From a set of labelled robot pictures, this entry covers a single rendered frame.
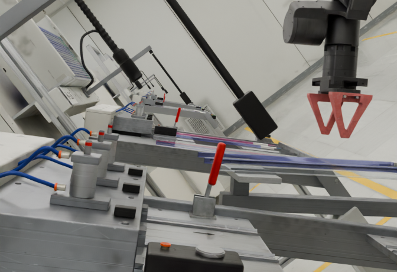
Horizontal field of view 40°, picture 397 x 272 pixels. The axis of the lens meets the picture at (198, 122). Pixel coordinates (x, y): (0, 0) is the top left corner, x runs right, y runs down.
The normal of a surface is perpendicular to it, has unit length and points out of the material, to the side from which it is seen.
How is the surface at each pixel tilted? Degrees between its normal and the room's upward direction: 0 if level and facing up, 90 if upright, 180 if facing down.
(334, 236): 90
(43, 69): 90
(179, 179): 90
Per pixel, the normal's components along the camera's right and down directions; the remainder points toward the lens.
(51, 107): 0.07, 0.07
